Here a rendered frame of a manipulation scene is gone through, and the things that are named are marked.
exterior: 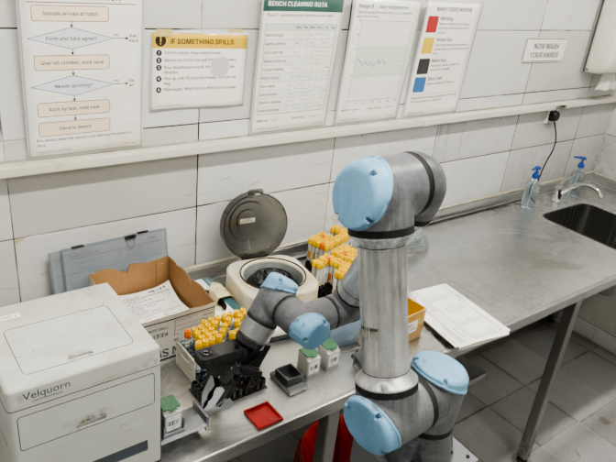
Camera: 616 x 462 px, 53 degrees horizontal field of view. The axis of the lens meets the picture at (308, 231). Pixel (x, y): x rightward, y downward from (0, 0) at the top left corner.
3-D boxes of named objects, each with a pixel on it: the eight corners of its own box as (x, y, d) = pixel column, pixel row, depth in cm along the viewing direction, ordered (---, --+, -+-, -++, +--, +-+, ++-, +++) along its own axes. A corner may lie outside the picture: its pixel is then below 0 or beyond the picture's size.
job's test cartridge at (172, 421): (164, 437, 133) (164, 414, 130) (155, 423, 136) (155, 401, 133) (181, 430, 135) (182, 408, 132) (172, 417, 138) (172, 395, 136)
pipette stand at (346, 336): (330, 356, 171) (334, 325, 166) (317, 342, 176) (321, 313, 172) (360, 348, 175) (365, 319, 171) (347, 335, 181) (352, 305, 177)
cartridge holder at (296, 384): (290, 396, 154) (291, 385, 153) (269, 376, 161) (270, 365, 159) (306, 389, 157) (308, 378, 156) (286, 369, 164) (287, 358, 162)
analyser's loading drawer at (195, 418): (119, 467, 127) (118, 447, 125) (107, 446, 131) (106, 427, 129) (208, 430, 139) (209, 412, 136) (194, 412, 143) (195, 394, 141)
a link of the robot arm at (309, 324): (346, 311, 132) (313, 287, 139) (306, 325, 125) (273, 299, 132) (340, 341, 135) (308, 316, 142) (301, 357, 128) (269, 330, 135)
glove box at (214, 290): (215, 346, 169) (217, 317, 165) (176, 304, 186) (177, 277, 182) (254, 335, 176) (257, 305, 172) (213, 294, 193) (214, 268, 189)
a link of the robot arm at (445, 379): (467, 421, 127) (486, 369, 121) (425, 447, 119) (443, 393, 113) (423, 387, 135) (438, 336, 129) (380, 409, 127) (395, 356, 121)
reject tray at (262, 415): (258, 430, 143) (258, 428, 142) (243, 412, 147) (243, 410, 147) (282, 420, 147) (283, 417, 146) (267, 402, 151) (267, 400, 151)
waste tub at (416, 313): (391, 352, 175) (397, 323, 171) (357, 329, 184) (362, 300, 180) (421, 336, 184) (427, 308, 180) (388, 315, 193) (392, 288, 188)
